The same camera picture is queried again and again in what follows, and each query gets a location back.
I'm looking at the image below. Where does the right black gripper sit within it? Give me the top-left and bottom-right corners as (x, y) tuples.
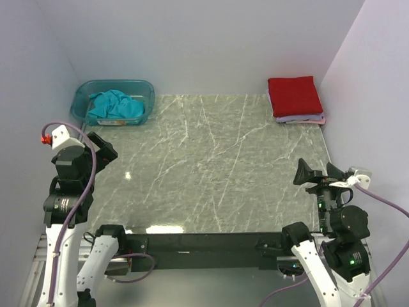
(293, 156), (351, 232)

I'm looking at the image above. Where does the teal t-shirt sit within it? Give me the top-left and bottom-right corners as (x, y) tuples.
(87, 90), (144, 118)

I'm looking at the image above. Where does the teal transparent plastic basin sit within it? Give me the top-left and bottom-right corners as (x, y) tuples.
(71, 79), (155, 125)

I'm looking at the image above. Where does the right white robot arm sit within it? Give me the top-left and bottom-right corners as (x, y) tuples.
(280, 159), (371, 306)

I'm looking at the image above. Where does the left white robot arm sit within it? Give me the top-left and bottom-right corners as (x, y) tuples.
(38, 125), (128, 306)

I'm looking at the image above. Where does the folded pink t-shirt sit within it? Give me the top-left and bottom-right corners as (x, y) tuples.
(286, 117), (326, 125)

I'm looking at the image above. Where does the folded lavender t-shirt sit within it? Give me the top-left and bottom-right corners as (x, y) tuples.
(267, 90), (325, 123)

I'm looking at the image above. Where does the folded red t-shirt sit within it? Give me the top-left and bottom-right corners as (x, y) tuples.
(268, 76), (323, 117)

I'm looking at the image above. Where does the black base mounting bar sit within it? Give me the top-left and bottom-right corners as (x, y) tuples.
(127, 232), (291, 270)

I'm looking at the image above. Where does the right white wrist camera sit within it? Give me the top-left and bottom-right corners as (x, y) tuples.
(328, 166), (373, 189)

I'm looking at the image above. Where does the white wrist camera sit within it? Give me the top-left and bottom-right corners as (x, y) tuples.
(41, 125), (85, 152)
(328, 166), (373, 189)

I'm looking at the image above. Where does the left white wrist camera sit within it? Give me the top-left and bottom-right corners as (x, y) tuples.
(41, 125), (85, 152)

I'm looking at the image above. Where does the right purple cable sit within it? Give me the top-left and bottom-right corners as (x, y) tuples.
(260, 184), (409, 307)

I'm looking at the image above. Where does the aluminium rail frame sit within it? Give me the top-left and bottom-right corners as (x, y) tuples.
(18, 233), (132, 307)

